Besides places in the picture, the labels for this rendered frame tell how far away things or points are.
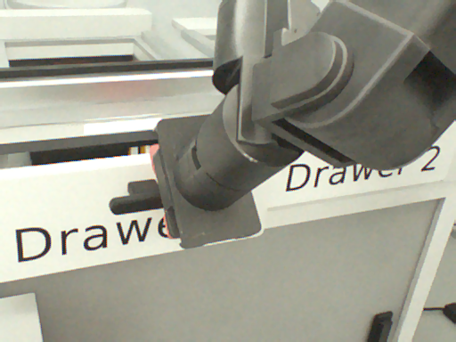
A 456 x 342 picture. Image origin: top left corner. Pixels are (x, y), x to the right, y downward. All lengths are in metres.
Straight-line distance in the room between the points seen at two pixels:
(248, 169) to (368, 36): 0.10
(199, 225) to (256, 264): 0.35
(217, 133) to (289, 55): 0.07
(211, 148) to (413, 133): 0.11
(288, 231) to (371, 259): 0.18
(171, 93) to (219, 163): 0.22
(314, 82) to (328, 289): 0.62
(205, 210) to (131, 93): 0.17
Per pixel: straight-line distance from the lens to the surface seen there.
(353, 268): 0.84
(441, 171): 0.78
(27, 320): 0.55
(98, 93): 0.49
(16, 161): 0.67
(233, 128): 0.29
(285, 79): 0.25
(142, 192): 0.45
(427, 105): 0.28
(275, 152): 0.30
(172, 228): 0.39
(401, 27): 0.25
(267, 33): 0.33
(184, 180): 0.36
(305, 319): 0.85
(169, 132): 0.39
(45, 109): 0.49
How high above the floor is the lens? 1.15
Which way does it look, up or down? 25 degrees down
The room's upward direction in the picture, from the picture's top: 3 degrees clockwise
